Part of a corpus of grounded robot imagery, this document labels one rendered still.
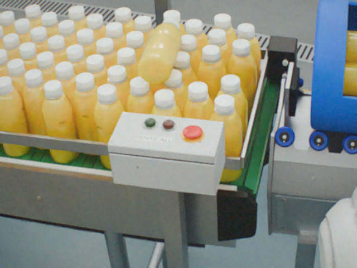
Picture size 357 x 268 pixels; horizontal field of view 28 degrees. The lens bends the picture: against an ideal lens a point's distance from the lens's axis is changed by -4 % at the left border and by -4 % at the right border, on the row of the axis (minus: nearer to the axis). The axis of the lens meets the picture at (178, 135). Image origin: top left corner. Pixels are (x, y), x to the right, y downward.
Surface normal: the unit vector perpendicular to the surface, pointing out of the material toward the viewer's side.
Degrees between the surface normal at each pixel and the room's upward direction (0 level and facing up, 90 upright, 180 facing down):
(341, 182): 70
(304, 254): 90
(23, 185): 90
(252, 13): 0
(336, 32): 29
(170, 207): 90
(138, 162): 90
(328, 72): 63
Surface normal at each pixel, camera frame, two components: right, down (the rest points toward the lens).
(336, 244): -0.72, -0.16
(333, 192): -0.23, 0.33
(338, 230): -0.72, -0.36
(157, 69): -0.20, 0.62
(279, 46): -0.06, -0.77
